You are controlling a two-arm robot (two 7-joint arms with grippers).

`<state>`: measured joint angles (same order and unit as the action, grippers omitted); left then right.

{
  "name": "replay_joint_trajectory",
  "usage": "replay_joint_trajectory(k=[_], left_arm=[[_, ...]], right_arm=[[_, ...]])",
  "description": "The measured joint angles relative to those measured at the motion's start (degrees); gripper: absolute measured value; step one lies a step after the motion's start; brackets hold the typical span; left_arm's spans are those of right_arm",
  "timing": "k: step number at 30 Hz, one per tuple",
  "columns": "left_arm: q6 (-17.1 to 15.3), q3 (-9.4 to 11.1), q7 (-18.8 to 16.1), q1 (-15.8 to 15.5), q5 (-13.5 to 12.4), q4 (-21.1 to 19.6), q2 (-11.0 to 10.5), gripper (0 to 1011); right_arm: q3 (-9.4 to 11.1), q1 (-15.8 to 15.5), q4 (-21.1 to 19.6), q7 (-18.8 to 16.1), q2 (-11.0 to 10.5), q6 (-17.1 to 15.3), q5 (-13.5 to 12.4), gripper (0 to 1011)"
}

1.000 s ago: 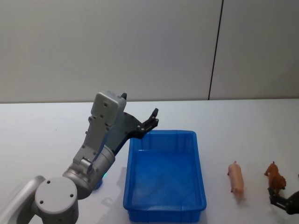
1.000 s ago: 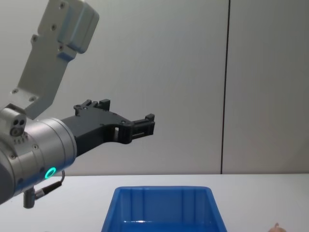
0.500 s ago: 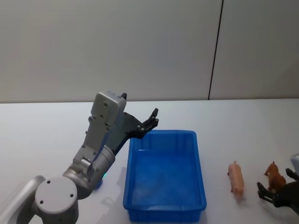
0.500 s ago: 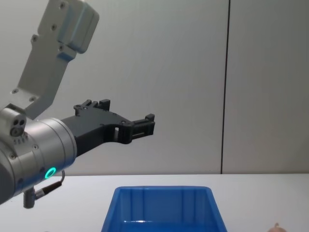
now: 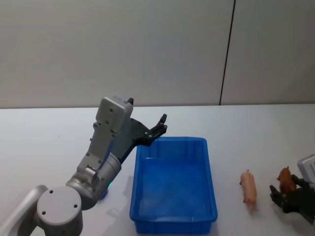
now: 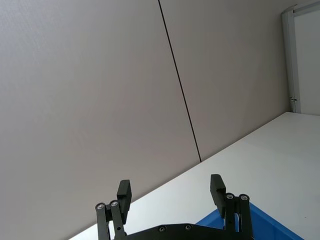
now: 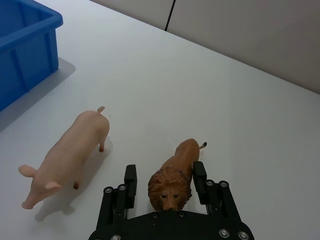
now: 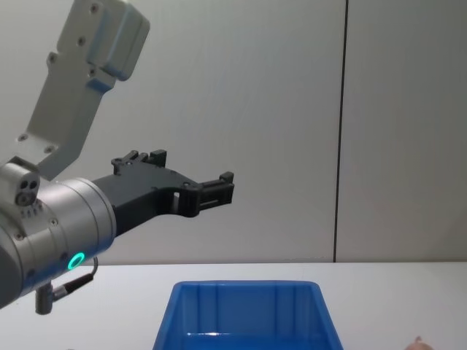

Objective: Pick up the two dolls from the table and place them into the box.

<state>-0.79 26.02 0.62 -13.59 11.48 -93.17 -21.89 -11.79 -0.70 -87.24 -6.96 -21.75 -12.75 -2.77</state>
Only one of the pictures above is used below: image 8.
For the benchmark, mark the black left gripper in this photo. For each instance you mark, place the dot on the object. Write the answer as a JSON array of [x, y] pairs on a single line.
[[146, 193]]

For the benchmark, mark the blue plastic bin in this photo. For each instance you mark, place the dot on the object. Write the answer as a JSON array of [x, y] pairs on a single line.
[[248, 313]]

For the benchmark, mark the silver and grey left robot arm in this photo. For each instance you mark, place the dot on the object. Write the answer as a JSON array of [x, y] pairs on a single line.
[[65, 222]]

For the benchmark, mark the small pinkish object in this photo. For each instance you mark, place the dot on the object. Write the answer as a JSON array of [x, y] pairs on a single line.
[[419, 344]]

